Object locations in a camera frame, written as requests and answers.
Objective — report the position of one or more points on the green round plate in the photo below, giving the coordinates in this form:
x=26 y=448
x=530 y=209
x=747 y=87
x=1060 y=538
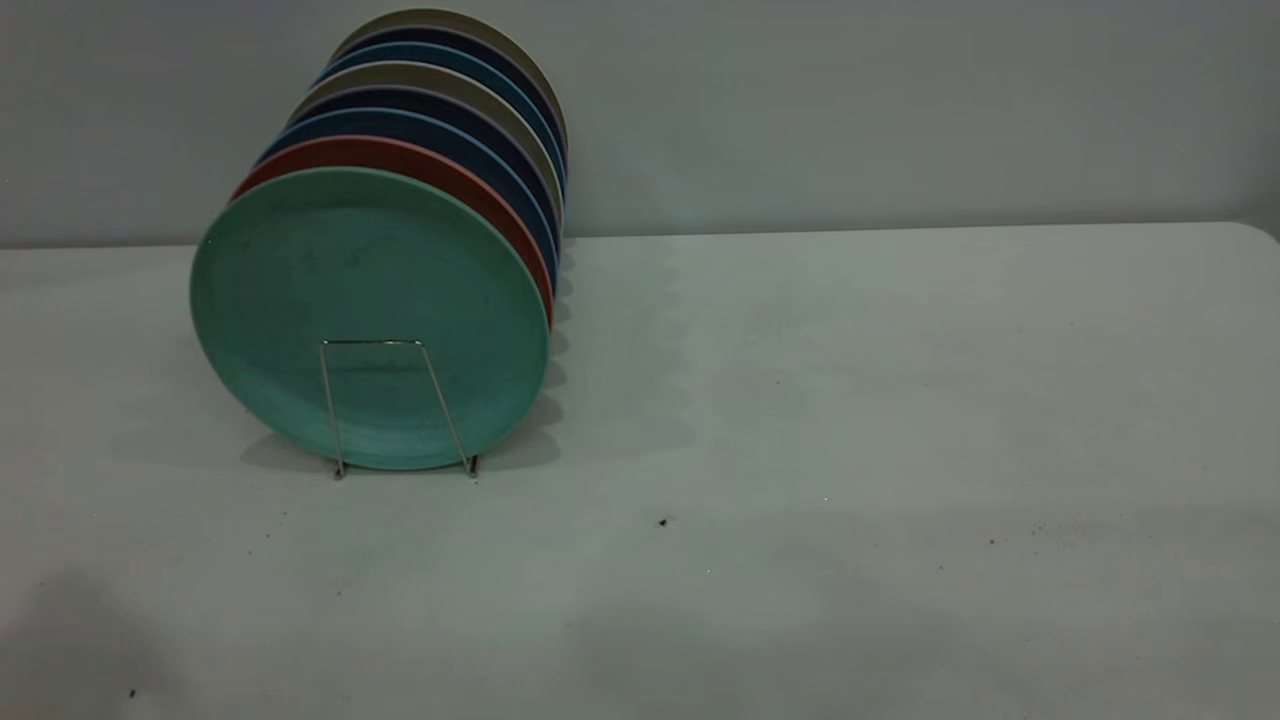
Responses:
x=370 y=270

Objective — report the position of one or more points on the red round plate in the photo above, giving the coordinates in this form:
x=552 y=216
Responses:
x=400 y=151

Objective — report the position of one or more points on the navy plate with purple rim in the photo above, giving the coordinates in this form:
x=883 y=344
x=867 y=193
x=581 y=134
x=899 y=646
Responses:
x=450 y=35
x=430 y=99

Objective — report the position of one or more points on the beige round plate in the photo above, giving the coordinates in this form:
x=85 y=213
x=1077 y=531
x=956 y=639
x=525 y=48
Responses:
x=420 y=72
x=440 y=16

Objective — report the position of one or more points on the teal blue round plate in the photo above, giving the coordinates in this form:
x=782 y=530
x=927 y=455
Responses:
x=440 y=52

